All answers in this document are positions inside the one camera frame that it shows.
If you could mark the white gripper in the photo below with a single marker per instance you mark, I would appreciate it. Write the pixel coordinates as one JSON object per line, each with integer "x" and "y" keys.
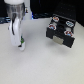
{"x": 15, "y": 32}

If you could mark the green-lid white kcup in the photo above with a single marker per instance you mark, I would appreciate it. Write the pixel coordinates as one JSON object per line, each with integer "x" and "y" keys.
{"x": 22, "y": 46}

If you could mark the black kcup holder drawer box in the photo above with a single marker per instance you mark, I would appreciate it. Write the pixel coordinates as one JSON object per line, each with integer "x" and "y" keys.
{"x": 65, "y": 12}

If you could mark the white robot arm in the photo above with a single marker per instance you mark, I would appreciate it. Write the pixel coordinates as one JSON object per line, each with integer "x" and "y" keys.
{"x": 16, "y": 12}

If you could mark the red-lid kcup front left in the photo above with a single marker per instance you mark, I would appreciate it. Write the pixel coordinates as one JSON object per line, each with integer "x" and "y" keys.
{"x": 51, "y": 26}

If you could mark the red-lid kcup in drawer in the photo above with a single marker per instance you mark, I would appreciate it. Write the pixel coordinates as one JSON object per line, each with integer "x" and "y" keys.
{"x": 55, "y": 18}

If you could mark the red-lid kcup front right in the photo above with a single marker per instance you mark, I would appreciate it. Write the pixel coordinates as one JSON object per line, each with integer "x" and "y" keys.
{"x": 68, "y": 33}

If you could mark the blue-lid kcup in drawer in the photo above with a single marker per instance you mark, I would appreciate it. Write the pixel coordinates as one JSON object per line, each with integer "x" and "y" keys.
{"x": 70, "y": 24}

